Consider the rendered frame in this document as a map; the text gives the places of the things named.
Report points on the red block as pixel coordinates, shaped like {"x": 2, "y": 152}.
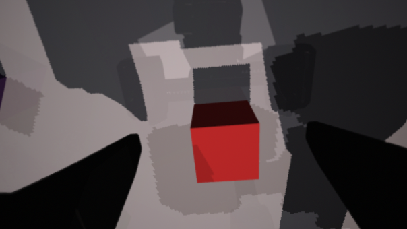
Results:
{"x": 225, "y": 139}

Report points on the purple block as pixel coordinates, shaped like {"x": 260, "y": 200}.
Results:
{"x": 2, "y": 86}

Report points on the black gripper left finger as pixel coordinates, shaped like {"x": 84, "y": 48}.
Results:
{"x": 89, "y": 194}

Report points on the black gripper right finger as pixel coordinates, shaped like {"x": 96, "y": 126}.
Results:
{"x": 369, "y": 175}

